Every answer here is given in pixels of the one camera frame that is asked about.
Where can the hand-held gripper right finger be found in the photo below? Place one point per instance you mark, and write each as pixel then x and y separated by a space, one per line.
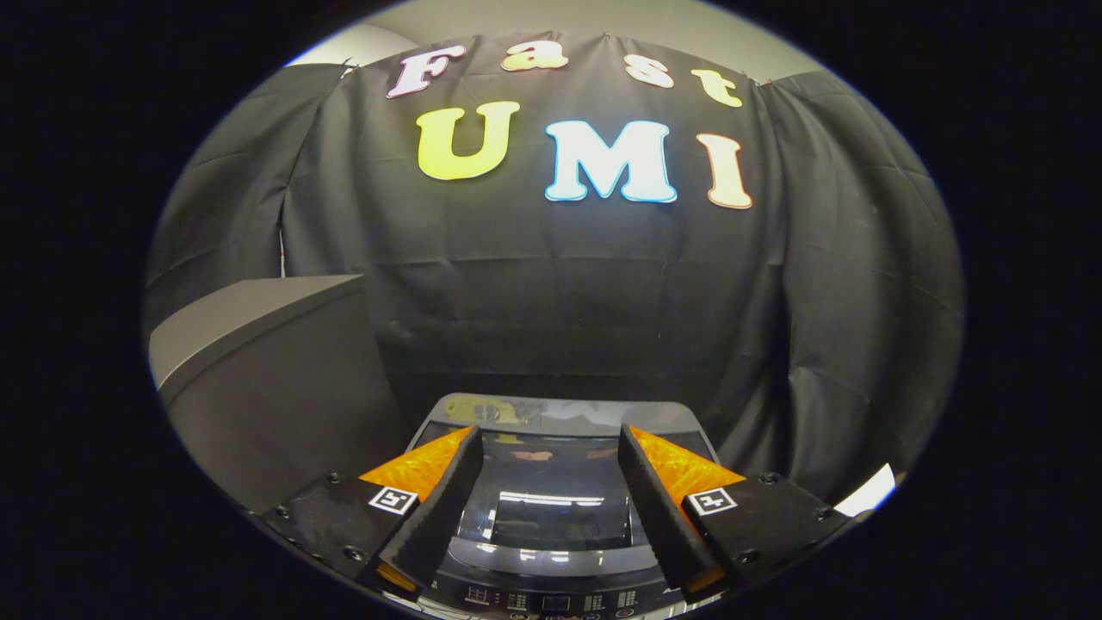
pixel 659 508

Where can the dark grey washing machine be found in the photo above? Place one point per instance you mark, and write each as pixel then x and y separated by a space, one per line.
pixel 551 598

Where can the grey cabinet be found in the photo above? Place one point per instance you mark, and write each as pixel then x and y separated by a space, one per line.
pixel 275 405

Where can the dark glass washing machine lid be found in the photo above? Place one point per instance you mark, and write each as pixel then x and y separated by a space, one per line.
pixel 551 508

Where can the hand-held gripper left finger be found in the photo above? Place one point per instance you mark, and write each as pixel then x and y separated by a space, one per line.
pixel 439 508

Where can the black backdrop cloth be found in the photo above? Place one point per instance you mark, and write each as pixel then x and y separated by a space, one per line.
pixel 516 301

